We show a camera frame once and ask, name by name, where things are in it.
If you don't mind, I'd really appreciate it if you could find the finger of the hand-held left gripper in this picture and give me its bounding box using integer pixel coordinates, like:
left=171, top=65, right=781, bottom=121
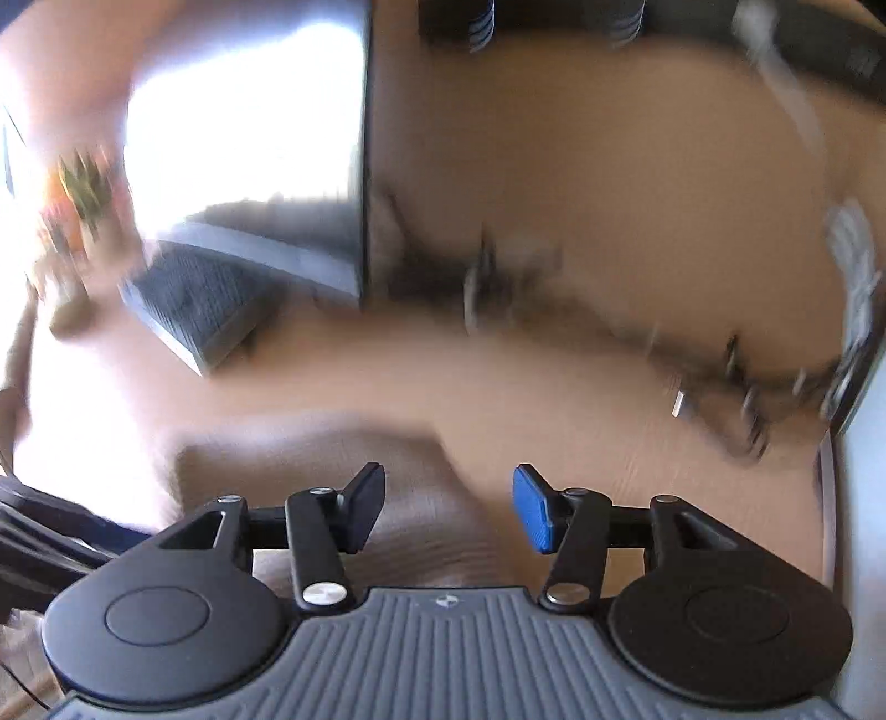
left=0, top=476, right=163, bottom=577

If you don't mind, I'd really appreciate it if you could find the black keyboard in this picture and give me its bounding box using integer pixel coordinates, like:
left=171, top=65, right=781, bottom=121
left=117, top=242, right=286, bottom=379

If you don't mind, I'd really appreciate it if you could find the black curved monitor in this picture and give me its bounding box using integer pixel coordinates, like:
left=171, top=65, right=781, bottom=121
left=123, top=0, right=376, bottom=307

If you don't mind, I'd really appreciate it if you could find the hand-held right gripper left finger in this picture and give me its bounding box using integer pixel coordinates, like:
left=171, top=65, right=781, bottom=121
left=159, top=461, right=387, bottom=614

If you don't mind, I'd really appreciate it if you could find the black power strip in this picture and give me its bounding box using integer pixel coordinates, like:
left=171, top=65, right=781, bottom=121
left=734, top=0, right=886, bottom=106

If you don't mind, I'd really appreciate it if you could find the beige ribbed sweater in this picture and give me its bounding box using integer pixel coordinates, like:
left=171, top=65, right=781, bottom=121
left=158, top=421, right=555, bottom=598

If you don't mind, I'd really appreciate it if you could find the white power cable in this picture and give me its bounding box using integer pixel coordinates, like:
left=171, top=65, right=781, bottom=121
left=734, top=0, right=883, bottom=378

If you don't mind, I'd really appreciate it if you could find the orange potted plant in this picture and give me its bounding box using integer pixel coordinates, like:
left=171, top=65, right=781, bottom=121
left=26, top=147, right=134, bottom=328

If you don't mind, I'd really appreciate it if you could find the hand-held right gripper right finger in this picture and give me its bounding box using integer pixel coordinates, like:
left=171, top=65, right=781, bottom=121
left=511, top=464, right=722, bottom=614

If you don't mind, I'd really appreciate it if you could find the bundle of black cables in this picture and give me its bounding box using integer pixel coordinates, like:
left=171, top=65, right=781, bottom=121
left=374, top=194, right=840, bottom=459

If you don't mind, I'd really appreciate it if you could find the dark ribbed block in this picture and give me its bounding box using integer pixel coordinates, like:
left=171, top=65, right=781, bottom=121
left=418, top=0, right=653, bottom=51

